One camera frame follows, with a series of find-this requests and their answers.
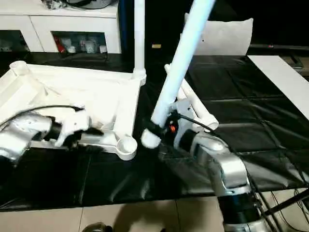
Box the white plastic table top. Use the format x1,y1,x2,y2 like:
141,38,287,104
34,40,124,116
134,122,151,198
0,60,148,161

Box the black mat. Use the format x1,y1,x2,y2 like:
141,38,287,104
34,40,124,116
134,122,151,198
0,50,309,212

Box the dark blue cabinet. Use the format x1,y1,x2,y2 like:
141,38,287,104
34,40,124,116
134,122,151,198
117,0,186,63

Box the grey cushion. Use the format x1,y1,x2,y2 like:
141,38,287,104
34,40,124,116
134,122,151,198
184,13,254,56

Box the white cabinet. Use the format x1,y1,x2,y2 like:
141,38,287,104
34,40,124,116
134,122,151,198
0,0,123,54

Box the white board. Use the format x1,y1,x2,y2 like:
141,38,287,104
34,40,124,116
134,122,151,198
248,55,309,108

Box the dark grey bag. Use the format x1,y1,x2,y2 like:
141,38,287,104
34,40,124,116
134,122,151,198
43,0,119,11

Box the black bar red light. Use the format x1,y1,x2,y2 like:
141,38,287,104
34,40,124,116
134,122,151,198
249,43,309,49

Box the black stand leg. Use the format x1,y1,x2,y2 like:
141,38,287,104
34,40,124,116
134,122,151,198
262,185,309,218

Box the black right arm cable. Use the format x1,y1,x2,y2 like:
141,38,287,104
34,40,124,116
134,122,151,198
177,113,280,232

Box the loose floor cables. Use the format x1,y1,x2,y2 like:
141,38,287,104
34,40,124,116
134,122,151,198
267,186,309,229

